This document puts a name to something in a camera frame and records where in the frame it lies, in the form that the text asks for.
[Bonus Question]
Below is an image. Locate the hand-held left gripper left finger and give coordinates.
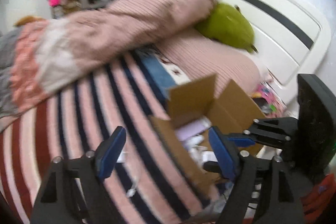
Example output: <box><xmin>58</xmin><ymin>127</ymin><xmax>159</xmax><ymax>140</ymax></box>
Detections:
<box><xmin>31</xmin><ymin>126</ymin><xmax>127</xmax><ymax>224</ymax></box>

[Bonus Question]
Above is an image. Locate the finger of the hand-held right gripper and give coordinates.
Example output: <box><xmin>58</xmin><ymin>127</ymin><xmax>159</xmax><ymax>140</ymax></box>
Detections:
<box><xmin>227</xmin><ymin>130</ymin><xmax>291</xmax><ymax>148</ymax></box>
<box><xmin>252</xmin><ymin>117</ymin><xmax>298</xmax><ymax>135</ymax></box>

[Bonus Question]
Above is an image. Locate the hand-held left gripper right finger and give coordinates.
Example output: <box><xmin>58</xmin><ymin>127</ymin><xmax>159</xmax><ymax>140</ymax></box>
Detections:
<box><xmin>209</xmin><ymin>126</ymin><xmax>305</xmax><ymax>224</ymax></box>

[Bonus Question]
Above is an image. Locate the white power bank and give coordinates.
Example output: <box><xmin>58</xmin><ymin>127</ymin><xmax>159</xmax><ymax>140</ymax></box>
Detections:
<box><xmin>202</xmin><ymin>151</ymin><xmax>219</xmax><ymax>164</ymax></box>

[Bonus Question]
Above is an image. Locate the white mini fan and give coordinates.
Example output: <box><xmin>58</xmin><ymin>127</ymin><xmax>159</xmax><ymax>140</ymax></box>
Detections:
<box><xmin>185</xmin><ymin>135</ymin><xmax>206</xmax><ymax>152</ymax></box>

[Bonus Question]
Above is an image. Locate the white lavender bottle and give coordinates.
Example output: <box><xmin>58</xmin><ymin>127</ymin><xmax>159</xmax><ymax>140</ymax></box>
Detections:
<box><xmin>175</xmin><ymin>119</ymin><xmax>211</xmax><ymax>141</ymax></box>

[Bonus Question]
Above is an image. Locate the brown cardboard box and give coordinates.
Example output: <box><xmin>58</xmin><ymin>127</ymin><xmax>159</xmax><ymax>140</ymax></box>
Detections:
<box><xmin>149</xmin><ymin>74</ymin><xmax>269</xmax><ymax>188</ymax></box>

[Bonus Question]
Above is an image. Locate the colourful printed bag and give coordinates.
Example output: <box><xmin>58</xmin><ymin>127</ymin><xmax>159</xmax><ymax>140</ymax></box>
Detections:
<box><xmin>249</xmin><ymin>82</ymin><xmax>287</xmax><ymax>120</ymax></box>

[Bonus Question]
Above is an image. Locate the striped bed blanket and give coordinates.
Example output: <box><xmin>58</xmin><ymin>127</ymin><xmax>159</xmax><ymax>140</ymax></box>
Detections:
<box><xmin>0</xmin><ymin>48</ymin><xmax>219</xmax><ymax>224</ymax></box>

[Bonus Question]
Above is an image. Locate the red orange cloth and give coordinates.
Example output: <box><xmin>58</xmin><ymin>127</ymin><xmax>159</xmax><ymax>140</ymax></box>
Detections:
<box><xmin>301</xmin><ymin>174</ymin><xmax>336</xmax><ymax>218</ymax></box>

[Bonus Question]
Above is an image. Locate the pink ribbed pillow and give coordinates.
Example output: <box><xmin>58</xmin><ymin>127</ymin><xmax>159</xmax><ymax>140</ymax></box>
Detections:
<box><xmin>154</xmin><ymin>32</ymin><xmax>266</xmax><ymax>99</ymax></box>

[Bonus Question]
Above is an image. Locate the white headboard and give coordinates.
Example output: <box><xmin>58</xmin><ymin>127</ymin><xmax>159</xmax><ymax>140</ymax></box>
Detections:
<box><xmin>159</xmin><ymin>0</ymin><xmax>332</xmax><ymax>112</ymax></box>

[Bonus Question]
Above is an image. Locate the green plush pillow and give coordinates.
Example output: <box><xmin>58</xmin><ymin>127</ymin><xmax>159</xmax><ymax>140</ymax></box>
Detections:
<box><xmin>194</xmin><ymin>2</ymin><xmax>258</xmax><ymax>54</ymax></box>

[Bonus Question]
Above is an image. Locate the pink striped duvet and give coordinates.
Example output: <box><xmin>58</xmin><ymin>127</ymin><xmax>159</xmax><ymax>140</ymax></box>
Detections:
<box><xmin>0</xmin><ymin>0</ymin><xmax>224</xmax><ymax>119</ymax></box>

